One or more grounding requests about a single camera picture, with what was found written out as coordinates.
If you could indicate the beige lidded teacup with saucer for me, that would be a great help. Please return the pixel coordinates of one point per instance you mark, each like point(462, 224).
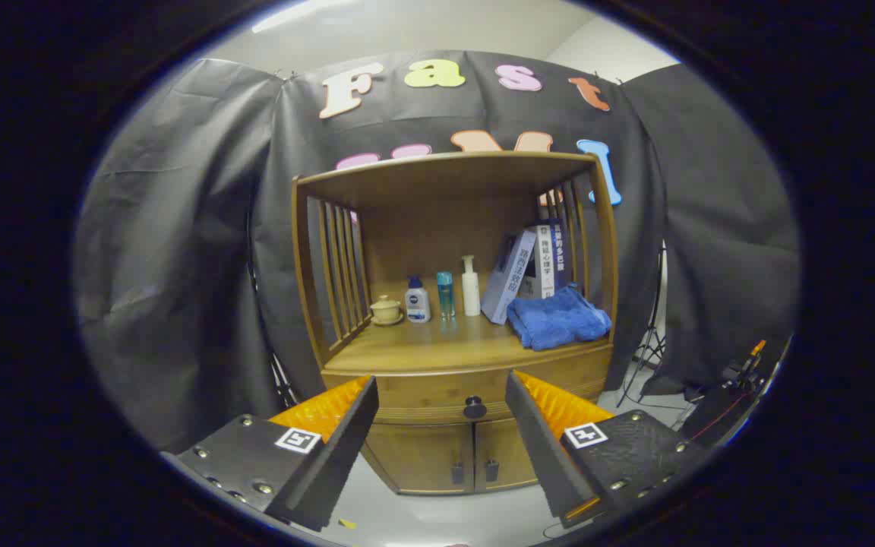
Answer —
point(386, 309)

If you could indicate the dark blue book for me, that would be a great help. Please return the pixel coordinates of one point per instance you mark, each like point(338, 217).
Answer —
point(558, 247)

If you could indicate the blue folded towel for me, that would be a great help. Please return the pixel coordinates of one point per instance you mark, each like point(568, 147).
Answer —
point(557, 319)

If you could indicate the white spine book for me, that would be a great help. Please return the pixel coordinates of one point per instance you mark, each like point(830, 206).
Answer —
point(546, 262)

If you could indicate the clear teal bottle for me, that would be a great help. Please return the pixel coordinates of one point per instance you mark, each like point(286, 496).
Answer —
point(445, 295)

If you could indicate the wooden cabinet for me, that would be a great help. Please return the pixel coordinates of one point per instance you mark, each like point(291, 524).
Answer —
point(445, 178)

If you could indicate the black clamp with orange tip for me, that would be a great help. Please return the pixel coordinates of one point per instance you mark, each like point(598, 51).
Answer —
point(745, 368)

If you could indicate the white bottle with blue cap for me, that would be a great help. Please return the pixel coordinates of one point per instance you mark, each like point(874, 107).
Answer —
point(417, 304)

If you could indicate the white pump bottle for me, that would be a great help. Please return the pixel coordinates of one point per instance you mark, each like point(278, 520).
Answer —
point(471, 289)

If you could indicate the wooden drawer with black knob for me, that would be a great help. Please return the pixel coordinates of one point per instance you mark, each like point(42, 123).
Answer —
point(422, 391)

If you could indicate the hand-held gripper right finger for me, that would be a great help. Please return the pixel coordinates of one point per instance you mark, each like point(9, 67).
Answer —
point(540, 448)

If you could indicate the pale grey book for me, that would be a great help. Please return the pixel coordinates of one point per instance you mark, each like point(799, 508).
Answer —
point(508, 277)

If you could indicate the light stand tripod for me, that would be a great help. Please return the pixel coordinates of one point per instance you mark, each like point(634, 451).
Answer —
point(650, 346)

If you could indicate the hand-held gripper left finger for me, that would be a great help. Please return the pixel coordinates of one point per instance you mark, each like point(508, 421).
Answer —
point(342, 448)

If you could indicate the wooden countertop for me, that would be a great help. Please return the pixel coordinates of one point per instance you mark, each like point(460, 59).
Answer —
point(445, 342)

